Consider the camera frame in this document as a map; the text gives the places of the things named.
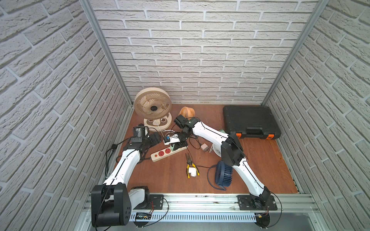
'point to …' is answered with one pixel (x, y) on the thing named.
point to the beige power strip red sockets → (165, 152)
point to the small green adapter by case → (222, 131)
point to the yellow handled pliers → (190, 164)
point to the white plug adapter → (192, 171)
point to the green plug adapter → (172, 147)
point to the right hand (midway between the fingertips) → (177, 144)
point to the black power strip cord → (113, 147)
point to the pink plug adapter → (204, 147)
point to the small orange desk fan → (187, 112)
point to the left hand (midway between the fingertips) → (152, 136)
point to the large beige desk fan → (154, 104)
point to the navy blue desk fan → (224, 174)
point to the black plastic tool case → (251, 121)
